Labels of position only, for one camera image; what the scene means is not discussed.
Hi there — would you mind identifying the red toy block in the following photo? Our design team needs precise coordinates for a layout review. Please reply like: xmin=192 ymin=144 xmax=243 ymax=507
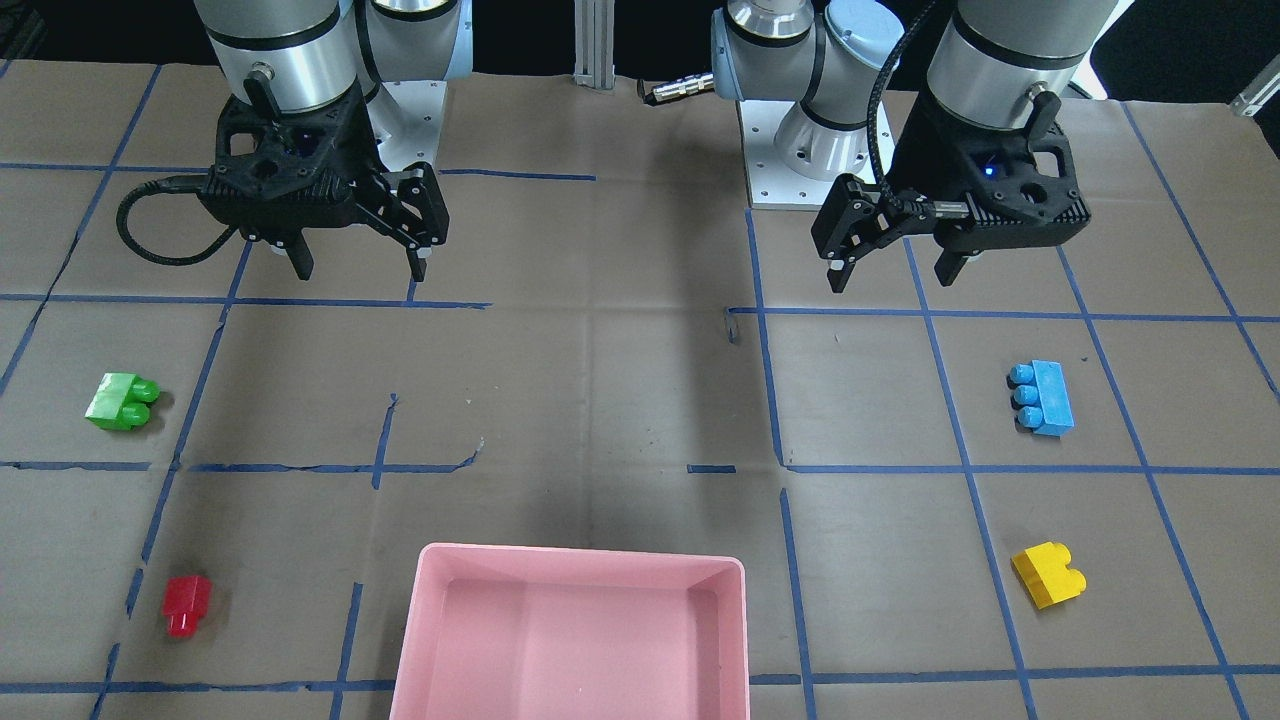
xmin=161 ymin=575 xmax=212 ymax=639

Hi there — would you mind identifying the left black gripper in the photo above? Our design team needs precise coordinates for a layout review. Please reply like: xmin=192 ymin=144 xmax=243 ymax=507
xmin=812 ymin=92 xmax=1091 ymax=293

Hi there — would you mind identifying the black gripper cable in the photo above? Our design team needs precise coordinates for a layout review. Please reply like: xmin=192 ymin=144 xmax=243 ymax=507
xmin=116 ymin=176 xmax=241 ymax=266
xmin=867 ymin=0 xmax=941 ymax=206

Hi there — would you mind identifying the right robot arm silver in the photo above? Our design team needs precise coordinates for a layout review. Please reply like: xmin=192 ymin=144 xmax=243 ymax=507
xmin=196 ymin=1 xmax=474 ymax=282

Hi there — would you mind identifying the pink plastic box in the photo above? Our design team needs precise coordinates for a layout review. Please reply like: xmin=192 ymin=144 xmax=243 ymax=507
xmin=390 ymin=543 xmax=751 ymax=719

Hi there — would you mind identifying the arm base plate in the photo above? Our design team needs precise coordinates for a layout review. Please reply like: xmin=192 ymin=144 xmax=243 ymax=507
xmin=367 ymin=79 xmax=448 ymax=172
xmin=736 ymin=100 xmax=876 ymax=211

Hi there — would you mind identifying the blue toy block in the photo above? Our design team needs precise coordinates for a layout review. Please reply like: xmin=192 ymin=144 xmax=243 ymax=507
xmin=1007 ymin=359 xmax=1076 ymax=437

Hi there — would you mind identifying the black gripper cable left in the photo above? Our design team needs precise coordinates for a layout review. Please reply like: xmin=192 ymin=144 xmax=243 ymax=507
xmin=867 ymin=0 xmax=941 ymax=206

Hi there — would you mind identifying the yellow toy block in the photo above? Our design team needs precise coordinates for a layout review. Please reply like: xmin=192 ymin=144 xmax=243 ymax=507
xmin=1011 ymin=541 xmax=1087 ymax=610

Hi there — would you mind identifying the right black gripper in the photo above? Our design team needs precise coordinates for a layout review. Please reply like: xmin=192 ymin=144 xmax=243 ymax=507
xmin=196 ymin=77 xmax=451 ymax=283

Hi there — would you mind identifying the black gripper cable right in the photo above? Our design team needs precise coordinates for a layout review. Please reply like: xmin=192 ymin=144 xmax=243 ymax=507
xmin=116 ymin=176 xmax=241 ymax=266

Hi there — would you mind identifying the aluminium frame post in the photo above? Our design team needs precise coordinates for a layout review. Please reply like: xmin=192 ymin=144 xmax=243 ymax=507
xmin=572 ymin=0 xmax=616 ymax=94

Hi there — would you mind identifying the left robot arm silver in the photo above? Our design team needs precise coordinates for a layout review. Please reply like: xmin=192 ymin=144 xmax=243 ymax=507
xmin=710 ymin=1 xmax=1119 ymax=293

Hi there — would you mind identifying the green toy block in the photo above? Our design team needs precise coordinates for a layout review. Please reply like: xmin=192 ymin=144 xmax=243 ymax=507
xmin=84 ymin=372 xmax=161 ymax=430

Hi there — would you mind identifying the metal cable connector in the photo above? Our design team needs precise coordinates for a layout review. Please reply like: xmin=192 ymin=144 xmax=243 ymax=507
xmin=636 ymin=72 xmax=716 ymax=108

